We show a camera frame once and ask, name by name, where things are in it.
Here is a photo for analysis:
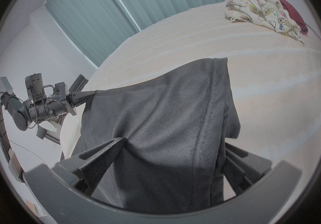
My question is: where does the white printed pyjama garment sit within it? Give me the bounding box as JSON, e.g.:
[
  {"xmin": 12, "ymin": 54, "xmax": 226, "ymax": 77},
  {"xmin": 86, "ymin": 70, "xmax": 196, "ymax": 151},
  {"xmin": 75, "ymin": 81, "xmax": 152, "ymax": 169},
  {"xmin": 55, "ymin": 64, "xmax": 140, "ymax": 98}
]
[{"xmin": 224, "ymin": 0, "xmax": 305, "ymax": 46}]

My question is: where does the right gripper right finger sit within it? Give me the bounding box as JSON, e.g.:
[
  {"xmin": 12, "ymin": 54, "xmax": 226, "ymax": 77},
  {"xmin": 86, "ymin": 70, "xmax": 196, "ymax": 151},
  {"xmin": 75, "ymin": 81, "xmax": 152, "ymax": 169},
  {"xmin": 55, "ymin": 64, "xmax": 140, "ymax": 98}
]
[{"xmin": 221, "ymin": 141, "xmax": 272, "ymax": 195}]

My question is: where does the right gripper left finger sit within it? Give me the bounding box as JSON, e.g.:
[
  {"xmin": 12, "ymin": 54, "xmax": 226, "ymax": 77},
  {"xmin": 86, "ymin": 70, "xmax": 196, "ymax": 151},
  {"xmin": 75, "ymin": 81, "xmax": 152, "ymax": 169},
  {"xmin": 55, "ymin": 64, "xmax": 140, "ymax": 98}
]
[{"xmin": 54, "ymin": 137, "xmax": 125, "ymax": 194}]

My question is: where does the black long-sleeved top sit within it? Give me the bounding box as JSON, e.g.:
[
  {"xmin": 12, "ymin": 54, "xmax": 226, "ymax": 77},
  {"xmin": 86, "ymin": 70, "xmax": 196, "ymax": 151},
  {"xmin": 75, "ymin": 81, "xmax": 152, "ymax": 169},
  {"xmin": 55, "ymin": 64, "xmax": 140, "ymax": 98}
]
[{"xmin": 71, "ymin": 57, "xmax": 241, "ymax": 214}]

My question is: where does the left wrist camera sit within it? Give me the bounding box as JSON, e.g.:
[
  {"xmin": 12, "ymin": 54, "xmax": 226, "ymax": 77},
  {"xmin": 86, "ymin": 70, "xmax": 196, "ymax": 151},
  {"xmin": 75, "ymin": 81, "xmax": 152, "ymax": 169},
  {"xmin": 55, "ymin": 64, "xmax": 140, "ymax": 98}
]
[{"xmin": 54, "ymin": 82, "xmax": 68, "ymax": 99}]

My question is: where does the bed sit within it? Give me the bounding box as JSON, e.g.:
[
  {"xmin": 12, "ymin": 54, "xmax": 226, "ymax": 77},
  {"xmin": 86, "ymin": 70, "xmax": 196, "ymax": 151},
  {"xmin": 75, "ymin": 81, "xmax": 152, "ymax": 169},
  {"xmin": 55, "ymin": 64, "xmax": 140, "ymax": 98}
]
[{"xmin": 60, "ymin": 0, "xmax": 321, "ymax": 198}]

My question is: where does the dark red garment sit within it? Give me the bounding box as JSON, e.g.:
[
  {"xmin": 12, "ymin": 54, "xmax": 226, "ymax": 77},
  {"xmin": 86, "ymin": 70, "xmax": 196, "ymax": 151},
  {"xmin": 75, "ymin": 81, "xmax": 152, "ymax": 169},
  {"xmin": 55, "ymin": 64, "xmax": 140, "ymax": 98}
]
[{"xmin": 276, "ymin": 0, "xmax": 309, "ymax": 35}]

